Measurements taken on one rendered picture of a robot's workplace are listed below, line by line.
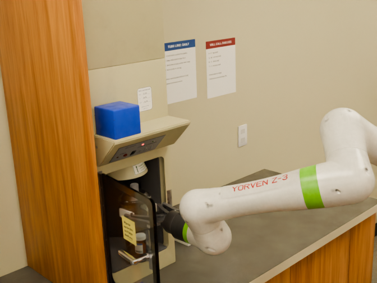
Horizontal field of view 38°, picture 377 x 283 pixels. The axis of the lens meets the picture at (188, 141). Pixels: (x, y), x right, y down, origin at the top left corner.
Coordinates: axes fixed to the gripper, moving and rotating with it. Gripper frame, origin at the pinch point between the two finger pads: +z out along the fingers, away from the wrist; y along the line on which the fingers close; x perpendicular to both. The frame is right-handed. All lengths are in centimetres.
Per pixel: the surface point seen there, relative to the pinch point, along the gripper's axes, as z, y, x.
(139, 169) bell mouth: 2.2, -4.5, -12.7
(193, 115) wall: 40, -73, -13
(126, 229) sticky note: -15.3, 17.5, -3.1
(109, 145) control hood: -8.1, 15.8, -28.0
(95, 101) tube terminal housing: 0.6, 12.9, -39.9
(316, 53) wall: 34, -175, -31
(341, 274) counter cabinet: -31, -90, 54
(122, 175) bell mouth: 3.8, 2.0, -12.0
